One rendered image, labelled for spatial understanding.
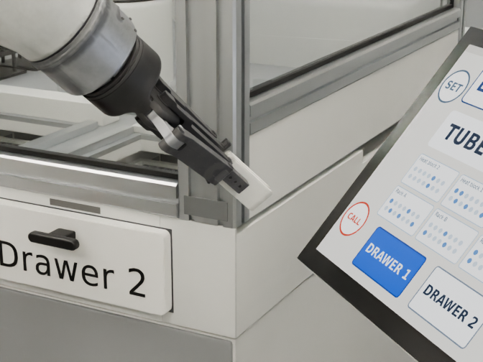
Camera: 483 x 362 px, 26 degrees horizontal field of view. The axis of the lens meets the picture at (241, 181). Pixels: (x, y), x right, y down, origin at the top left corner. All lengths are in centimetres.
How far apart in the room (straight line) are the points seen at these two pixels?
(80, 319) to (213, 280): 23
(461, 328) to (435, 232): 12
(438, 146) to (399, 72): 70
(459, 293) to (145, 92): 33
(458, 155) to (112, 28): 35
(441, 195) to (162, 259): 42
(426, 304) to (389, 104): 81
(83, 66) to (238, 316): 49
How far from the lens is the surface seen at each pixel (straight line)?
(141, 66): 95
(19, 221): 141
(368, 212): 107
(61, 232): 136
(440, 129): 107
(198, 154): 98
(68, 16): 90
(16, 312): 150
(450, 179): 101
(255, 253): 131
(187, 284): 131
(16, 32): 89
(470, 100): 107
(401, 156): 109
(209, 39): 121
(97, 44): 91
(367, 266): 103
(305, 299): 150
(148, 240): 130
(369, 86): 162
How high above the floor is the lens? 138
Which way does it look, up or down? 18 degrees down
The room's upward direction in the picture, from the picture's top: straight up
